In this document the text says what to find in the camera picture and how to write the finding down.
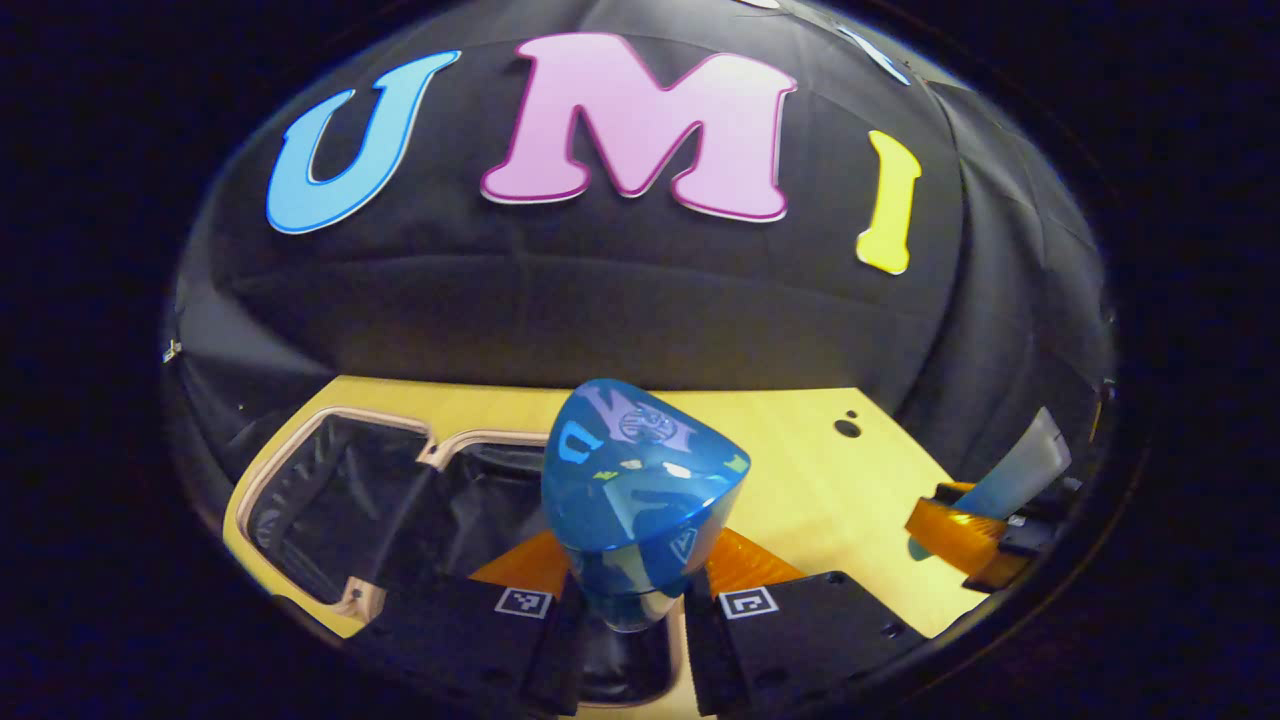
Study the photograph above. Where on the black backdrop cloth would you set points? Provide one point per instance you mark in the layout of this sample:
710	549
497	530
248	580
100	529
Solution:
600	300

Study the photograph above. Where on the small white backdrop clip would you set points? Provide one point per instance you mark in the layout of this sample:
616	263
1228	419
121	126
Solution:
172	350

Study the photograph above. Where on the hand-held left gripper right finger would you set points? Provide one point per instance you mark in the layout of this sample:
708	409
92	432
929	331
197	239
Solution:
800	640

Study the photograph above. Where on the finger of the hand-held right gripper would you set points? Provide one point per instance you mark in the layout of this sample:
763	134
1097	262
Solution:
952	490
960	540

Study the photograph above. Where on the pale blue white tube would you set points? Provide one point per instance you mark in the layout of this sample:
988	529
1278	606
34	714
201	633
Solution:
1020	470

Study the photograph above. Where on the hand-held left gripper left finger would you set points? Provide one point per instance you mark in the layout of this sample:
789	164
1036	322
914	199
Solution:
470	640

